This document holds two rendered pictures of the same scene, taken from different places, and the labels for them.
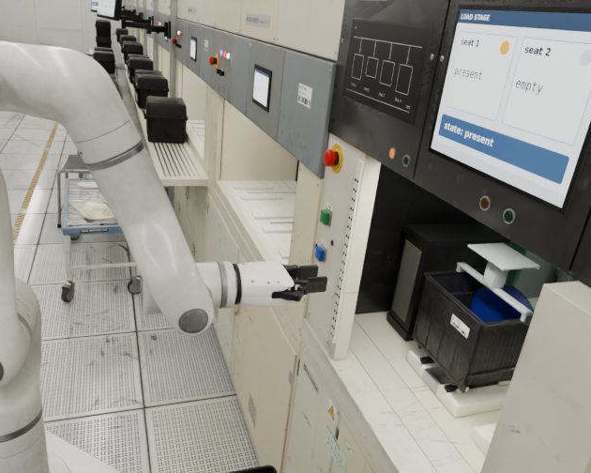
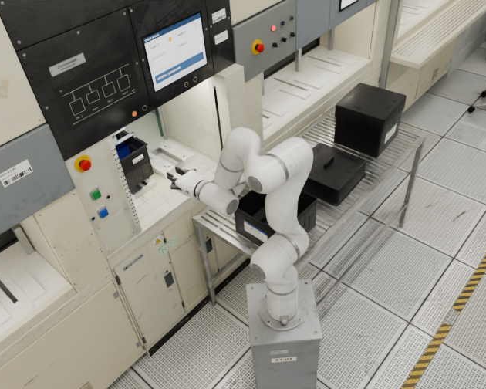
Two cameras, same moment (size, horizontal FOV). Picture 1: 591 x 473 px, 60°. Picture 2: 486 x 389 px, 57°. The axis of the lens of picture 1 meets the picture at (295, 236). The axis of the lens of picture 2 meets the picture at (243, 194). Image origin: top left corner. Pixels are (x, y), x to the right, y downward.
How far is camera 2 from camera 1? 191 cm
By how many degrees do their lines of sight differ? 90
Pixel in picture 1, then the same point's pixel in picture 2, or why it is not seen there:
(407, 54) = (119, 72)
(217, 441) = not seen: outside the picture
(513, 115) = (183, 54)
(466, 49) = (154, 49)
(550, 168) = (199, 57)
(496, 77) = (171, 49)
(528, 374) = (230, 97)
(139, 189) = not seen: hidden behind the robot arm
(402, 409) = (162, 199)
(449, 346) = (139, 170)
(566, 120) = (197, 44)
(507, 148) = (186, 64)
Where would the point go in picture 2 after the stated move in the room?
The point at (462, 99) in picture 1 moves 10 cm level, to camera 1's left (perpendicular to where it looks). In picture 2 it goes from (161, 65) to (170, 75)
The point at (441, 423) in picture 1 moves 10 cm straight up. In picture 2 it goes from (163, 187) to (158, 172)
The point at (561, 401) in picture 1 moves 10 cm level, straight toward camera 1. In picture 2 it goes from (237, 92) to (259, 92)
